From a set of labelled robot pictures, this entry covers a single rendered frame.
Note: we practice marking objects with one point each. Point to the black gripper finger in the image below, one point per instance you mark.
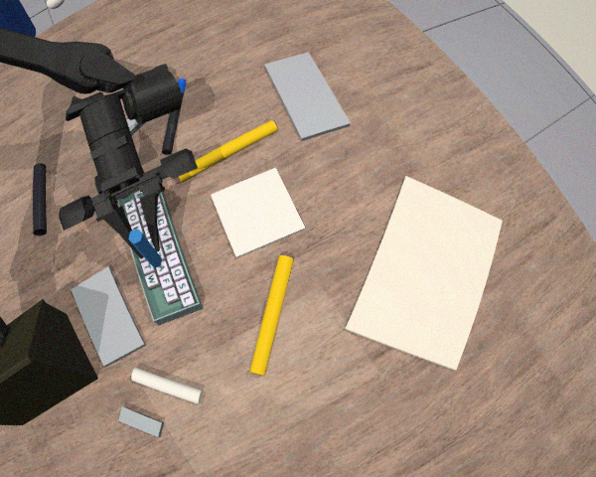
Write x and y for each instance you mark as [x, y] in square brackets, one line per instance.
[117, 220]
[149, 204]

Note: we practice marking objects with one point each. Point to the black marker with blue cap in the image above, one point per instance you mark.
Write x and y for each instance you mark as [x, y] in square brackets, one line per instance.
[172, 124]

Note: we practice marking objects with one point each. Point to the cream sheet of paper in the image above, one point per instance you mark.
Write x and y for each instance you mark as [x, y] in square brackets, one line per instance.
[427, 278]

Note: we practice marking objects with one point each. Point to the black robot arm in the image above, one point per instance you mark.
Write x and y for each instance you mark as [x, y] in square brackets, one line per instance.
[87, 67]

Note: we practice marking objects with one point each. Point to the dark grey cylinder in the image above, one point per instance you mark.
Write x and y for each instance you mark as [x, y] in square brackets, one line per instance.
[39, 200]

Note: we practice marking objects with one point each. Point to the blue stylus with white tip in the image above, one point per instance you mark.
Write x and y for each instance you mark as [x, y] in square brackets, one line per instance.
[145, 248]

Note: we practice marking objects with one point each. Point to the cream cylinder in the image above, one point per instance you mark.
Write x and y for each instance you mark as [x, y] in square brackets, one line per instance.
[166, 386]

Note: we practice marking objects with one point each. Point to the cream square sheet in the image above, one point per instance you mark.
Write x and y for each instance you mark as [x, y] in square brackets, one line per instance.
[257, 212]

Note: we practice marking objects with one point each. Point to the yellow cylinder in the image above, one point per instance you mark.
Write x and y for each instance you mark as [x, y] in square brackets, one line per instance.
[231, 147]
[270, 319]

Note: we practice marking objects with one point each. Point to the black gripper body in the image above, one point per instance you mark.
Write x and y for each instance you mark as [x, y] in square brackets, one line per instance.
[116, 162]

